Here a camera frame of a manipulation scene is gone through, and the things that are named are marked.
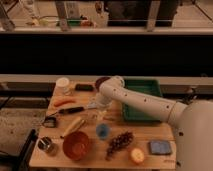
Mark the blue cup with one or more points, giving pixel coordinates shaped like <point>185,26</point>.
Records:
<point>102,131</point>

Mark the grey blue cloth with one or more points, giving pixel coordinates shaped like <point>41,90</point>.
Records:
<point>92,105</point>

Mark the purple bowl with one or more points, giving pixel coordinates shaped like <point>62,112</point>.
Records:
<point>100,81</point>

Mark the orange carrot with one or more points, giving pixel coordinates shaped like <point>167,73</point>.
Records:
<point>63,101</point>

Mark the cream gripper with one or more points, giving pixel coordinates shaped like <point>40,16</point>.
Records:
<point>101,114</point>

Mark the purple grape bunch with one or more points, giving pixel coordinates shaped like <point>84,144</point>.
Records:
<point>118,143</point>

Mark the green plastic tray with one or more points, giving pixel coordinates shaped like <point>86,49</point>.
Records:
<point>147,86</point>

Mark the metal cup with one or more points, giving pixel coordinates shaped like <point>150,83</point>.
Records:
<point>46,145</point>

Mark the black rectangular block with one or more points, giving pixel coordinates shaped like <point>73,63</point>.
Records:
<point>84,87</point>

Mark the blue sponge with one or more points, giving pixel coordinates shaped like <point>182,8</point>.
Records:
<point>160,147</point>

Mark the orange red bowl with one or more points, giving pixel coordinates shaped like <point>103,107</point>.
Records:
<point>76,145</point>

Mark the halved orange fruit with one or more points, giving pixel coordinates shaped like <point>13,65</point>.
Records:
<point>137,155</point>

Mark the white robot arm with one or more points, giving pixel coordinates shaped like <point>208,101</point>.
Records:
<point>193,122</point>

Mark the wooden table board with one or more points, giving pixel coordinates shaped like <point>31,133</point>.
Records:
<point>95,158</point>

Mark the black handled knife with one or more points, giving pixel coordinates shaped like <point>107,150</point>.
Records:
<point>70,110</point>

